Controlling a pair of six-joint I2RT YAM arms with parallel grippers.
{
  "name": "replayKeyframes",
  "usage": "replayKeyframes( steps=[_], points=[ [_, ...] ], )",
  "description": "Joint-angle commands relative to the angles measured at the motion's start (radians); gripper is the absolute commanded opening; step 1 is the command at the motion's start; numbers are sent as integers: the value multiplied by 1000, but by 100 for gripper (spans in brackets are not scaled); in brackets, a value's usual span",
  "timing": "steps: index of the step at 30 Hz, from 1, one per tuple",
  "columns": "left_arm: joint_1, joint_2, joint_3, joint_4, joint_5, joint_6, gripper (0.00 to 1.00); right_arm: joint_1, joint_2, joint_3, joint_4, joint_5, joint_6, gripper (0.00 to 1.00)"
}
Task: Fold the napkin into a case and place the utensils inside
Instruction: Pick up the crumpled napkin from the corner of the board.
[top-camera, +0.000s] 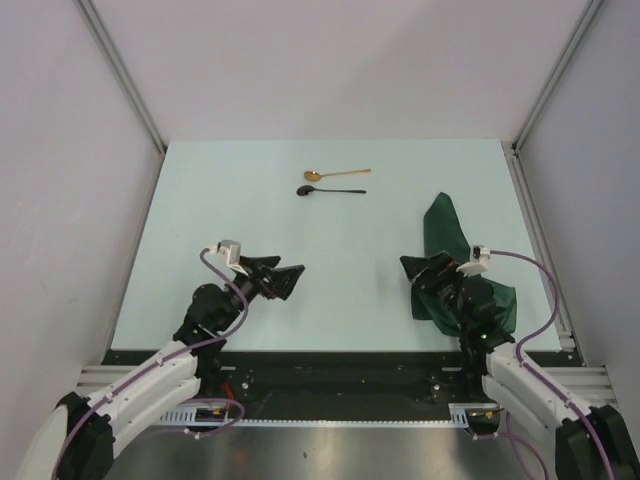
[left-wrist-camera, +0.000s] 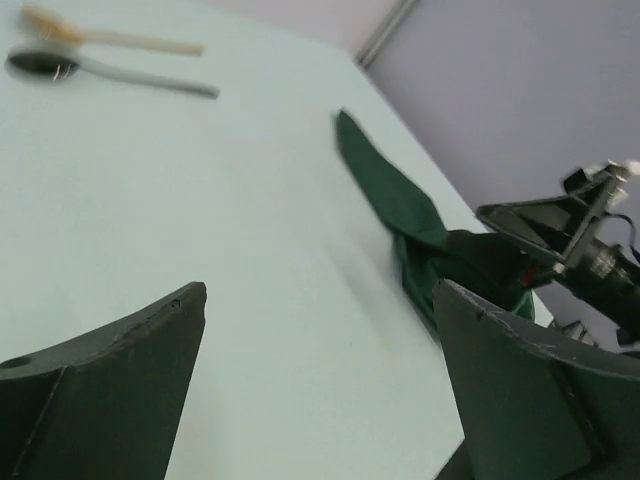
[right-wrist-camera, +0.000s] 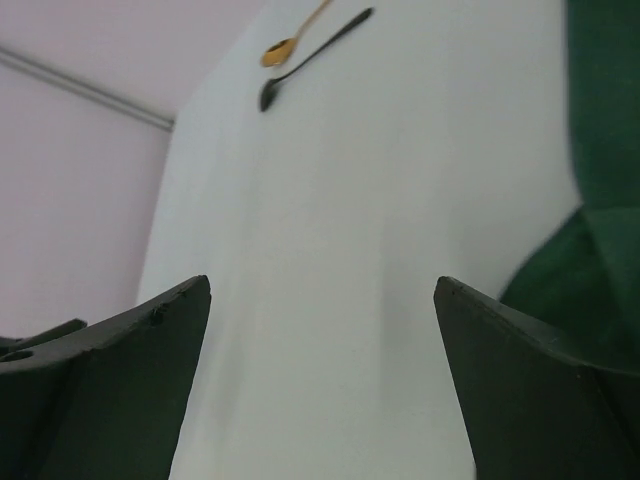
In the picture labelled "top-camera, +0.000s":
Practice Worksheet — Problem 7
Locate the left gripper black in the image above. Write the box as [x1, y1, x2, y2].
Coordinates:
[216, 255, 303, 331]

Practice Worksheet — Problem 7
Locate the left aluminium frame post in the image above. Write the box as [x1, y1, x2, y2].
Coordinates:
[73, 0, 168, 157]

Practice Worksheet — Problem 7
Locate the right white cable duct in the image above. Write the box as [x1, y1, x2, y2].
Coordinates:
[448, 402, 504, 426]

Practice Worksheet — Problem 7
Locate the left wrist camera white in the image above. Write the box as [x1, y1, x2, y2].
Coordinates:
[209, 239, 247, 275]

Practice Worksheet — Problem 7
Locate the aluminium frame post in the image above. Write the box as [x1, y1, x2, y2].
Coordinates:
[511, 0, 606, 154]
[73, 0, 168, 157]

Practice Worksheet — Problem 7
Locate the right aluminium rail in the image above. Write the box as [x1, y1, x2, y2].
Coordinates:
[501, 142, 617, 407]

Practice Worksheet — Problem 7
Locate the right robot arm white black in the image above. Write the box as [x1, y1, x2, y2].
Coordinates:
[400, 247, 639, 479]

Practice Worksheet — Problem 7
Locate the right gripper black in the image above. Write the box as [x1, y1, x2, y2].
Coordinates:
[400, 250, 471, 331]

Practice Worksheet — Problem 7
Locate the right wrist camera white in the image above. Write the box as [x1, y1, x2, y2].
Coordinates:
[457, 245, 491, 277]

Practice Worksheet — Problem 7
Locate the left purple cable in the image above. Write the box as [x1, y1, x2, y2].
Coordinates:
[52, 247, 251, 480]

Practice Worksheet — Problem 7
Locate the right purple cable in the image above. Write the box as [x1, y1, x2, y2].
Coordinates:
[487, 249, 621, 480]

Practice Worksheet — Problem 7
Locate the left white cable duct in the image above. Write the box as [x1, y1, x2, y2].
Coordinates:
[155, 406, 230, 428]

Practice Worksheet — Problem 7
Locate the white cable duct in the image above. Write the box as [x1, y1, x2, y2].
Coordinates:
[448, 402, 504, 426]
[155, 406, 230, 428]

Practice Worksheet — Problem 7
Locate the right aluminium frame post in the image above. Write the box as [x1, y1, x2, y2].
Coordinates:
[511, 0, 606, 154]

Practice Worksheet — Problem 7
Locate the black spoon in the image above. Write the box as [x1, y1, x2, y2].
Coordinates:
[296, 185, 367, 197]

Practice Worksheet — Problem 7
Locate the dark green cloth napkin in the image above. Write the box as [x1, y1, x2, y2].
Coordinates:
[410, 192, 517, 337]

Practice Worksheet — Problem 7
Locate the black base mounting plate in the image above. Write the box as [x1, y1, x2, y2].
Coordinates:
[102, 349, 584, 421]

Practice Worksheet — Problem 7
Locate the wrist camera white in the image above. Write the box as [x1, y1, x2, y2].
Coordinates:
[209, 239, 247, 275]
[457, 245, 491, 277]

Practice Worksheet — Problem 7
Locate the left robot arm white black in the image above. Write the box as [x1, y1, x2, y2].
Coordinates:
[17, 242, 305, 479]

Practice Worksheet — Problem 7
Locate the gold spoon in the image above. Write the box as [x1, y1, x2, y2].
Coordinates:
[303, 169, 372, 182]

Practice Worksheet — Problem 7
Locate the purple cable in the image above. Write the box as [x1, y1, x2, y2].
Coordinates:
[487, 249, 621, 480]
[52, 247, 251, 480]

